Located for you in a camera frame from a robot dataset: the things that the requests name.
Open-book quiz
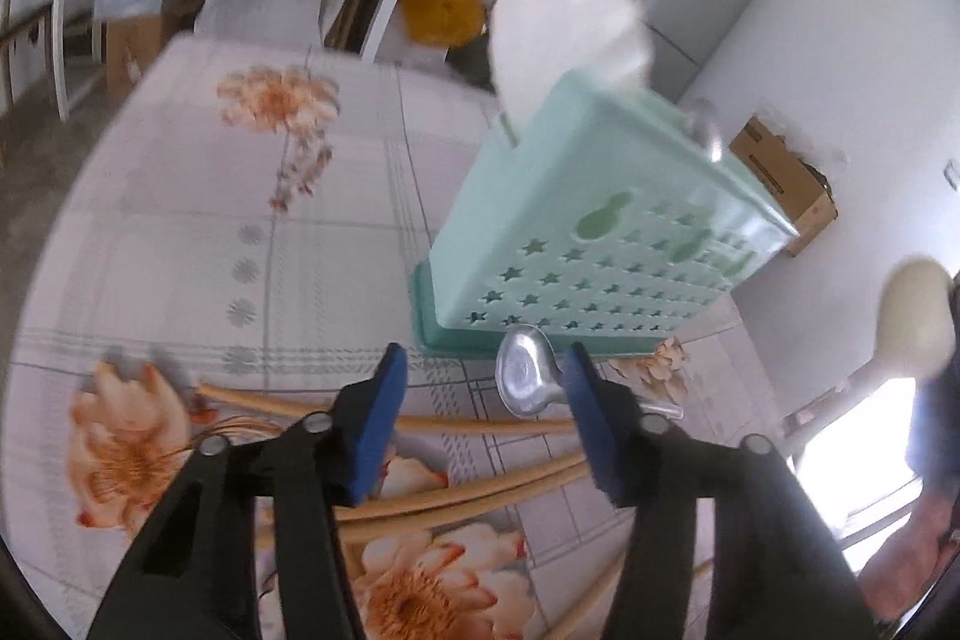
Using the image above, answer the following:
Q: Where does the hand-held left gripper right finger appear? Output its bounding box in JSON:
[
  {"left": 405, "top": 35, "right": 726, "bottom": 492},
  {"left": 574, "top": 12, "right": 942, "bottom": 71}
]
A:
[{"left": 562, "top": 342, "right": 878, "bottom": 640}]

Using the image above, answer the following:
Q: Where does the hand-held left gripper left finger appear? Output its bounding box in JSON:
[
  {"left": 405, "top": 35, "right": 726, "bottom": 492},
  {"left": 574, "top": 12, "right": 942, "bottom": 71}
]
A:
[{"left": 86, "top": 344, "right": 408, "bottom": 640}]

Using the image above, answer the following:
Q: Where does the metal spoon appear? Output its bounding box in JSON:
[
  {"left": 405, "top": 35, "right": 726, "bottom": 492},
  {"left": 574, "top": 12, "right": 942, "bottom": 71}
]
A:
[{"left": 495, "top": 323, "right": 685, "bottom": 422}]

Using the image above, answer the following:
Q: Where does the mint green utensil holder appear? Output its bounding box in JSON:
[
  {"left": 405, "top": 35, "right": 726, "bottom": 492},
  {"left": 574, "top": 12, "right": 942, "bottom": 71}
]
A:
[{"left": 409, "top": 68, "right": 802, "bottom": 357}]

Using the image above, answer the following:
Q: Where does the person's right hand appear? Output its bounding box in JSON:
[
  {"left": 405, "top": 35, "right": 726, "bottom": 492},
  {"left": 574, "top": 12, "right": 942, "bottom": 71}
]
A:
[{"left": 855, "top": 481, "right": 960, "bottom": 620}]

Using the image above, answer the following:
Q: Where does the floral tablecloth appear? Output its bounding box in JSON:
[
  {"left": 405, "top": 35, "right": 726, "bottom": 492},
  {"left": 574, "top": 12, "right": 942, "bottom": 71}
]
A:
[{"left": 15, "top": 36, "right": 788, "bottom": 640}]

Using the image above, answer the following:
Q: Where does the white plate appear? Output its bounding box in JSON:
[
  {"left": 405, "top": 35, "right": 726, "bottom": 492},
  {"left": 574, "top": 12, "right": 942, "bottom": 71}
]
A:
[{"left": 487, "top": 0, "right": 652, "bottom": 120}]

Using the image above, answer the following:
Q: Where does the yellow bag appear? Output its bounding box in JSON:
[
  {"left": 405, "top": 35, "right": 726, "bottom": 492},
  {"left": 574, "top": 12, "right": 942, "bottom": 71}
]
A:
[{"left": 401, "top": 0, "right": 485, "bottom": 49}]

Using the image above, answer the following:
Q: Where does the white bag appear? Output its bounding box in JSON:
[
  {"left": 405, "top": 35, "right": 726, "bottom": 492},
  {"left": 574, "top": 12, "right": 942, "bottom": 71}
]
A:
[{"left": 195, "top": 0, "right": 327, "bottom": 45}]

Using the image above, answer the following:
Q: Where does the cardboard box with plastic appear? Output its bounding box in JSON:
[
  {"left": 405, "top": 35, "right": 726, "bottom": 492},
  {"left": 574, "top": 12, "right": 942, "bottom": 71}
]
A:
[{"left": 94, "top": 0, "right": 170, "bottom": 95}]

